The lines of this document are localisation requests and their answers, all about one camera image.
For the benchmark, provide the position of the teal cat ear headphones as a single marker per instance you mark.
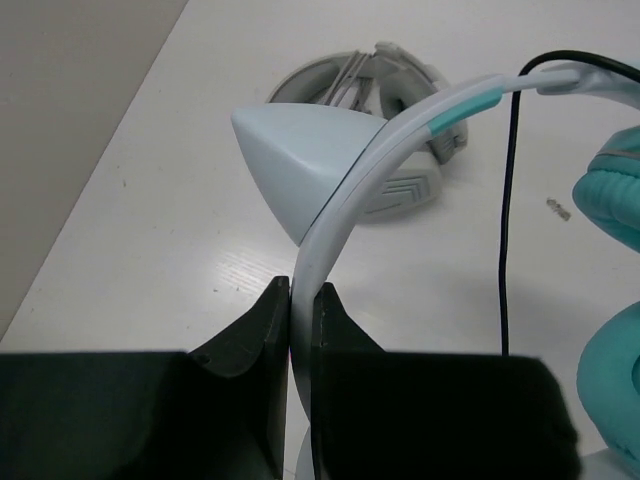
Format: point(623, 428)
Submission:
point(317, 167)

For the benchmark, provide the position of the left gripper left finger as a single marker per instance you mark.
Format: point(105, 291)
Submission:
point(217, 412)

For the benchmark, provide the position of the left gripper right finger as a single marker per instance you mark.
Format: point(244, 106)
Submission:
point(378, 414)

